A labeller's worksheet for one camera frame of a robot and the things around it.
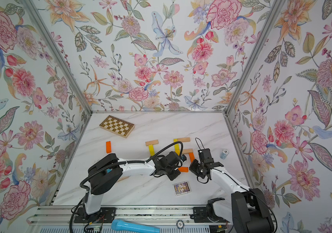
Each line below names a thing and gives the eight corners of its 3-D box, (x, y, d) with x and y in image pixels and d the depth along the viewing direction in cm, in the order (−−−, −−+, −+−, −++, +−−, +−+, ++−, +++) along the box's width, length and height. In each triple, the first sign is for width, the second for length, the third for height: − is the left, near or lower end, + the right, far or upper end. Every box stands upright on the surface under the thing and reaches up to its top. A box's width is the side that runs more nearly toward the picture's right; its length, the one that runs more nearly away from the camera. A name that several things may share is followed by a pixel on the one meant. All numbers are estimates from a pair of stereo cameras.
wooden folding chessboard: (99, 128, 114) (98, 125, 111) (110, 117, 121) (108, 114, 118) (126, 139, 107) (125, 136, 104) (135, 127, 114) (134, 124, 111)
